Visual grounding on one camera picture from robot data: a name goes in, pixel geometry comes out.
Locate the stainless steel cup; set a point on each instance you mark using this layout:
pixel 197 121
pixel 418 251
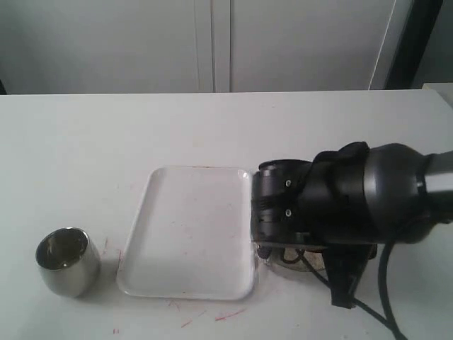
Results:
pixel 68 261

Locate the white cabinet doors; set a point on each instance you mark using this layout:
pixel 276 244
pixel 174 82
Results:
pixel 119 47

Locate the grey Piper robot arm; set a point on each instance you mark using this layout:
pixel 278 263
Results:
pixel 355 195

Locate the steel bowl of rice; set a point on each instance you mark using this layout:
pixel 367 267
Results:
pixel 284 261

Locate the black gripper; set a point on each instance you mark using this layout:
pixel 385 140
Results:
pixel 296 203

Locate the white rectangular tray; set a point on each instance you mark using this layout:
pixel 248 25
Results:
pixel 191 238

